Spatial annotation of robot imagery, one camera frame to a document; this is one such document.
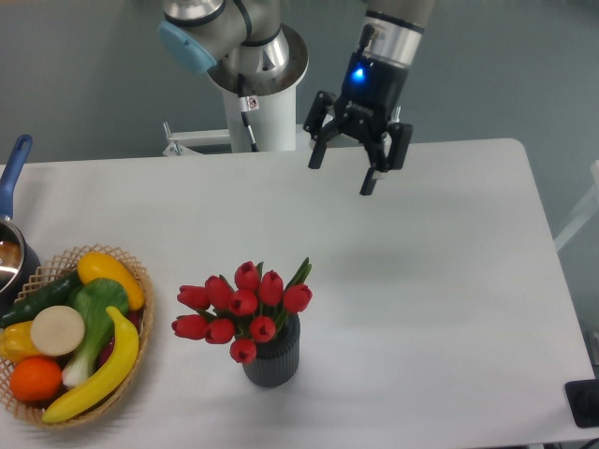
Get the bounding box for red tulip bouquet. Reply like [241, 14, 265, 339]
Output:
[171, 259, 313, 365]

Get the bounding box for yellow bell pepper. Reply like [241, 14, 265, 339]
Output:
[1, 321, 42, 364]

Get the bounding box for green cucumber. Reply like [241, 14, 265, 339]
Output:
[1, 271, 82, 328]

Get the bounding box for orange fruit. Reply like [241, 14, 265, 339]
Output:
[9, 356, 63, 402]

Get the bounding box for blue handled saucepan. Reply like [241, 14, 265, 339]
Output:
[1, 135, 39, 315]

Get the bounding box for black device at table edge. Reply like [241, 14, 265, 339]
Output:
[564, 379, 599, 428]

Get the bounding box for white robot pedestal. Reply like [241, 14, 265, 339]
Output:
[163, 86, 310, 156]

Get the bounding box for woven wicker basket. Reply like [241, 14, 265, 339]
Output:
[1, 244, 154, 428]

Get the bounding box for yellow squash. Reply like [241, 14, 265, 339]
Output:
[77, 252, 145, 311]

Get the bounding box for beige round disc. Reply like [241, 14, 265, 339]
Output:
[30, 306, 85, 356]

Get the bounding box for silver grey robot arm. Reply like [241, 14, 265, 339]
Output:
[157, 1, 433, 196]

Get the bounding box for dark grey ribbed vase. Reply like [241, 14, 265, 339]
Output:
[243, 314, 300, 388]

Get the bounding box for black cable on pedestal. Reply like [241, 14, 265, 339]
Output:
[236, 73, 260, 153]

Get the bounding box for green bok choy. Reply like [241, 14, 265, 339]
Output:
[62, 278, 129, 389]

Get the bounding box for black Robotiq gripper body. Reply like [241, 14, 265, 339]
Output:
[332, 58, 410, 152]

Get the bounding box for yellow banana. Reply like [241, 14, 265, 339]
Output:
[41, 306, 139, 424]

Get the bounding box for white frame at right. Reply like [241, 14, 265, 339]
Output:
[553, 160, 598, 252]

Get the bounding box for dark red vegetable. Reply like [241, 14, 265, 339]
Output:
[96, 311, 141, 369]

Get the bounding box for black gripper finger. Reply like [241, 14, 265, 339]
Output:
[303, 91, 343, 169]
[359, 122, 413, 196]

